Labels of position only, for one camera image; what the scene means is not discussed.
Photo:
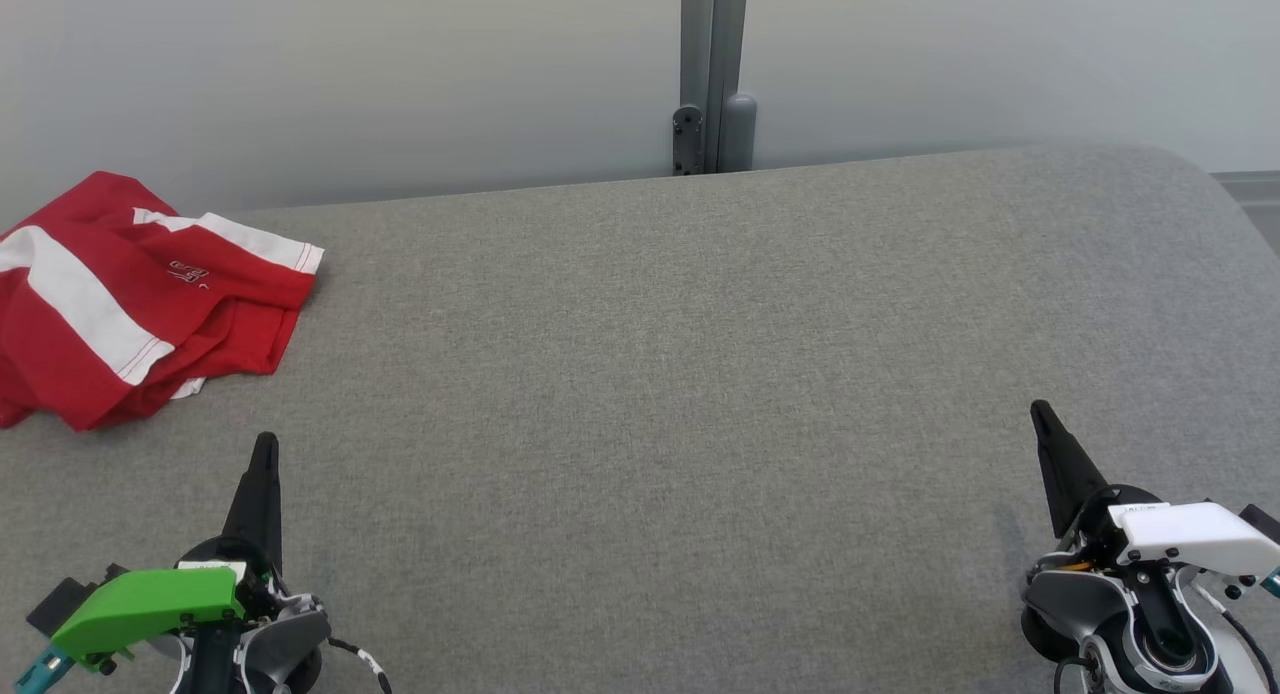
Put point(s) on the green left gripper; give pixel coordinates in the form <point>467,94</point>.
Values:
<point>140,604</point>

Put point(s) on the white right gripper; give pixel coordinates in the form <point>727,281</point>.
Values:
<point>1190,534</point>

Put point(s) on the red shorts with white stripes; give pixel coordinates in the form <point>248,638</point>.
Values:
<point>230,284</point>

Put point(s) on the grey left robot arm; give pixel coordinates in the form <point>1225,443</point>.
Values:
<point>285,634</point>

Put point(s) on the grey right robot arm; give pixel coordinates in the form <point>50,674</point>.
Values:
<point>1070,594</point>

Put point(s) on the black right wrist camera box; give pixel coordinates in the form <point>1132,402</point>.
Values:
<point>1262,524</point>

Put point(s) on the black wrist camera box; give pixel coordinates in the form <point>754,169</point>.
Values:
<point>65,599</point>
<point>1262,524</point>

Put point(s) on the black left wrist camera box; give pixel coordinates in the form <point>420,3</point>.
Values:
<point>65,599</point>

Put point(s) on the grey wall baseboard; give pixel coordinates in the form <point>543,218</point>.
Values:
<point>1250,186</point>

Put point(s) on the grey cylindrical post foot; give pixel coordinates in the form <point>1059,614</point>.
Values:
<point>738,134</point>

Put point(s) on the dark grey post bracket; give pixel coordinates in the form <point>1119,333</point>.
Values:
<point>687,139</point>

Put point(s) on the grey metal partition post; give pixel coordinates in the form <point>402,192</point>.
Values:
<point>715,34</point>

